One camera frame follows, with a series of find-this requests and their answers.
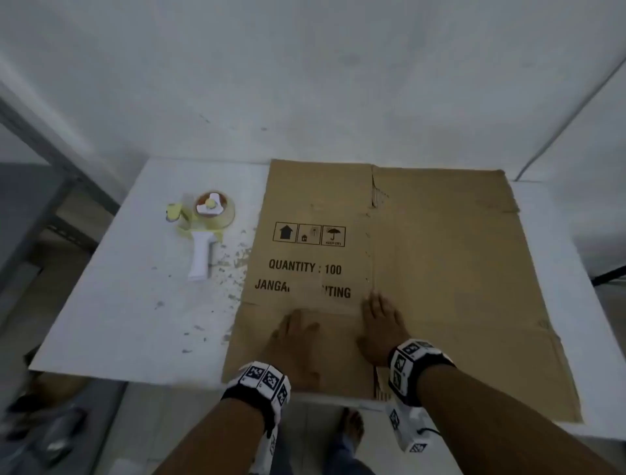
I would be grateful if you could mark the person's left hand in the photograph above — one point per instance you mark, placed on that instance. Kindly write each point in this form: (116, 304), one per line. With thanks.
(298, 347)

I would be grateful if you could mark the person's right hand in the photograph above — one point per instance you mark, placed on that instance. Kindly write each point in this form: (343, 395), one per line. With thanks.
(384, 330)

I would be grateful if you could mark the brown cardboard box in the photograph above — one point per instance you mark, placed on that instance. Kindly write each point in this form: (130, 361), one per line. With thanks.
(440, 274)

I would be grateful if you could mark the yellow white tape dispenser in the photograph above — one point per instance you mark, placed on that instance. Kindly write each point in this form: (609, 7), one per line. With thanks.
(201, 254)

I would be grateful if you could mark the clear tape roll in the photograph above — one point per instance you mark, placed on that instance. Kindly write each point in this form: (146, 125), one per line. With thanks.
(227, 215)

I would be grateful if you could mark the person's left forearm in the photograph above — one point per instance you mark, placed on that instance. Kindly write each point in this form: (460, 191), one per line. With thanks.
(215, 440)

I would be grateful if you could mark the person's right forearm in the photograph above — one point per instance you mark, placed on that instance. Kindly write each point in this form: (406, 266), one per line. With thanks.
(489, 421)

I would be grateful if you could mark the person's foot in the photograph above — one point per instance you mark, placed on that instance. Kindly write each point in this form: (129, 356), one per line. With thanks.
(352, 425)

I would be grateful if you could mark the person's jeans leg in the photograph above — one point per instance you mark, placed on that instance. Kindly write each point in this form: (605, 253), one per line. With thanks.
(345, 460)

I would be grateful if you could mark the black marker wristband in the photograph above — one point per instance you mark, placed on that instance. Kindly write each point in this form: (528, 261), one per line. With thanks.
(254, 391)
(415, 364)

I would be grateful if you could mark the small brown carton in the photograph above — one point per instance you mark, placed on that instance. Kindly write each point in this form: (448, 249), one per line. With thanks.
(58, 389)

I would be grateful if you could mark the grey metal shelf rack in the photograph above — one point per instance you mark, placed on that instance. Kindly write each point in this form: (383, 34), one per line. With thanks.
(29, 205)

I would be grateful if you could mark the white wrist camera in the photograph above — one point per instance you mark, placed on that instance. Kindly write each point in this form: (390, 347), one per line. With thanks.
(408, 428)
(268, 452)

